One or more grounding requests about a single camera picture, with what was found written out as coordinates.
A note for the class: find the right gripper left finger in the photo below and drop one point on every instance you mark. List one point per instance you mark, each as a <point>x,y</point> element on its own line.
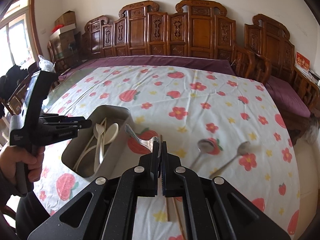
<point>148,179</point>

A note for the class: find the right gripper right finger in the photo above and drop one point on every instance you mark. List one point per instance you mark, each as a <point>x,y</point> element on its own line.
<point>172,184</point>

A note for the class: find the silver metal fork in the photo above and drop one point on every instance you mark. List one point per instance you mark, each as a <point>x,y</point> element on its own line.
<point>141,143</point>

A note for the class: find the smiley handle metal spoon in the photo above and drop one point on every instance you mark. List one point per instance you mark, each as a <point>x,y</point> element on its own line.
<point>205,146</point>

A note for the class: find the person's left hand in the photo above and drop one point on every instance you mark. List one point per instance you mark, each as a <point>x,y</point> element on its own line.
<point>11,155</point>

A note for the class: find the stainless steel rectangular tray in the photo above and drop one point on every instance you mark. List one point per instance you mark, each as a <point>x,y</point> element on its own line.
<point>79,155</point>

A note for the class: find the white plastic spoon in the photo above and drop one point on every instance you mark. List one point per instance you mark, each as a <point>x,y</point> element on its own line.
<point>109,135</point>

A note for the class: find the floral strawberry tablecloth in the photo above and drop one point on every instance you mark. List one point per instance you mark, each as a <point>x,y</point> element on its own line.
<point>184,106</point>

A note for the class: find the small metal spoon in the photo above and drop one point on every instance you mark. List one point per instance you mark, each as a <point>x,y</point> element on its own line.
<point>241,150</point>

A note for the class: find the stacked cardboard boxes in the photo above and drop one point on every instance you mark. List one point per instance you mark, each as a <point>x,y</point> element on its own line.
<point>62,38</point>

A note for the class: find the grey furry pet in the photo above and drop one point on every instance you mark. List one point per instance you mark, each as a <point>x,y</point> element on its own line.
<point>308,132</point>

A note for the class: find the carved wooden bench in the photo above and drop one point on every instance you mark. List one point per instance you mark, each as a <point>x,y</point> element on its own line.
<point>199,29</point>

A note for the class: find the red printed card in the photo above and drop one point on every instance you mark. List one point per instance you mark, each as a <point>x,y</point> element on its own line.
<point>302,63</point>

